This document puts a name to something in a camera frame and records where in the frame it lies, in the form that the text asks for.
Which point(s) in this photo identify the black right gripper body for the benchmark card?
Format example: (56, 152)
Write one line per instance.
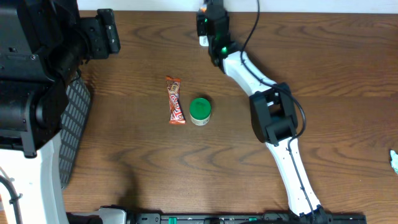
(202, 28)

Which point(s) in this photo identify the green lid jar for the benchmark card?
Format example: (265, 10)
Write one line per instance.
(200, 111)

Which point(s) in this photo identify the red Top chocolate bar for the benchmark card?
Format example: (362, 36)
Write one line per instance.
(173, 88)

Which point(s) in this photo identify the teal wet wipes pack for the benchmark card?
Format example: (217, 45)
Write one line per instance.
(394, 161)

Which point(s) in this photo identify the orange tissue pack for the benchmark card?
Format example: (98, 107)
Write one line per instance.
(203, 8)

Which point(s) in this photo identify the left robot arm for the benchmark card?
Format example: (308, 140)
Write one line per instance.
(44, 104)

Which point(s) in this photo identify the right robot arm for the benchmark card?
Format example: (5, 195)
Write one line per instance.
(273, 111)

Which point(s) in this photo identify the grey plastic basket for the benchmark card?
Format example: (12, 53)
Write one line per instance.
(73, 120)

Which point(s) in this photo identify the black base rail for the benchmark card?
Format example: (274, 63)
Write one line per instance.
(248, 218)

